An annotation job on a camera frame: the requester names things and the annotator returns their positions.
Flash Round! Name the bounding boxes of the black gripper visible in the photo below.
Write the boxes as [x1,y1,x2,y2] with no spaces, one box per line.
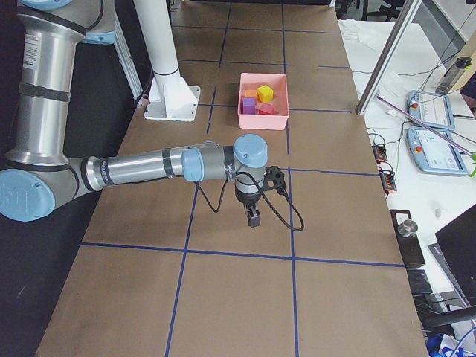
[235,167,287,228]

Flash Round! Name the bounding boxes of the pink foam block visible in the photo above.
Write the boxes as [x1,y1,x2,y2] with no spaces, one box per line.
[257,103,279,115]

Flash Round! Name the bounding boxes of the purple foam block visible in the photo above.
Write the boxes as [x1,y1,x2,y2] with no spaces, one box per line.
[242,97,257,115]

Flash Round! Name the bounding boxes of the orange foam block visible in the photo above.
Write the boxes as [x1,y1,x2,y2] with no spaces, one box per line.
[244,89,258,99]

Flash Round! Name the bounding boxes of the yellow foam block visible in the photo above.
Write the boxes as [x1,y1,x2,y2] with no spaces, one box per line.
[256,85,274,103]

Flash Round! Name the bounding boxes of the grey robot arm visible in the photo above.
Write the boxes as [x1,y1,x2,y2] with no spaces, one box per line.
[1,1,285,228]

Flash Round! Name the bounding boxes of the pink plastic bin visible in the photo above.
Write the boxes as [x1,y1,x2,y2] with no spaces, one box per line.
[237,73,289,130]

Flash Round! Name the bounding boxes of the steel cup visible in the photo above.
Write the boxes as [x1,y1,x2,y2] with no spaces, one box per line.
[397,219,418,237]

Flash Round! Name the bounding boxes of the near teach pendant tablet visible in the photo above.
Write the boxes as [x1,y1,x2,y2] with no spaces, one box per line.
[406,126,468,176]

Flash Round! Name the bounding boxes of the teach pendant tablet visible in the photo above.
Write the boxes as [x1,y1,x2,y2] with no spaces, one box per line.
[407,90,455,131]
[406,126,468,176]

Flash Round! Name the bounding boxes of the black laptop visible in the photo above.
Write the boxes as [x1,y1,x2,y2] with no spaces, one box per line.
[428,205,475,306]

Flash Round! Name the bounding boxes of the far teach pendant tablet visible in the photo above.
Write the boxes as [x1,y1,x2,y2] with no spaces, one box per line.
[407,90,455,131]

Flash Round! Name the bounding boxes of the reacher grabber stick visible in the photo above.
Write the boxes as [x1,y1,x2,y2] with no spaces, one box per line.
[376,95,475,177]

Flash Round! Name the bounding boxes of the grey water bottle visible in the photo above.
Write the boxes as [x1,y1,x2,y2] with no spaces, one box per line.
[435,57,472,94]

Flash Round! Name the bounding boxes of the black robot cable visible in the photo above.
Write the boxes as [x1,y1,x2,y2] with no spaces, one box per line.
[193,169,305,233]

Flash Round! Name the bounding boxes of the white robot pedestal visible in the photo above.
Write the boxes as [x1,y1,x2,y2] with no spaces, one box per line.
[134,0,201,122]

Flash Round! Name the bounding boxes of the aluminium frame post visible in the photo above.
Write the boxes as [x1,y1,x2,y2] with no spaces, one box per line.
[356,0,422,115]

